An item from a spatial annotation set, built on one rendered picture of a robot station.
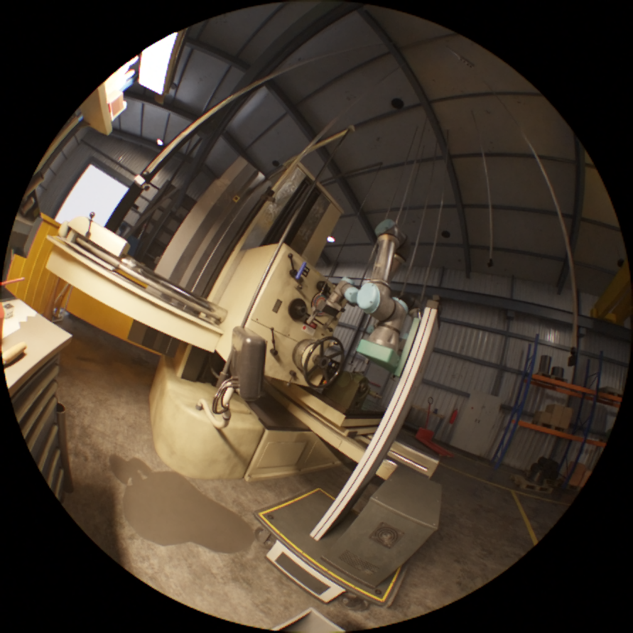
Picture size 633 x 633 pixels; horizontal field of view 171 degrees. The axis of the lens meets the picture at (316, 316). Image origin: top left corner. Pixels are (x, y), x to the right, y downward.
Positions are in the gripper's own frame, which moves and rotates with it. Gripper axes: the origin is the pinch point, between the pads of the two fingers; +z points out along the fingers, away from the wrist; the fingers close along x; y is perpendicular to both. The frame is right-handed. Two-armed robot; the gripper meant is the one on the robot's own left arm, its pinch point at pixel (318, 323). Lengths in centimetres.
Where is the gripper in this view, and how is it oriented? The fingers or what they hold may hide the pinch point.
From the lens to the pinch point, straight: 123.8
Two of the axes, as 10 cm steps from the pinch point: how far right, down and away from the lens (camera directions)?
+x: -6.7, -2.8, -6.9
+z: -5.6, 7.9, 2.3
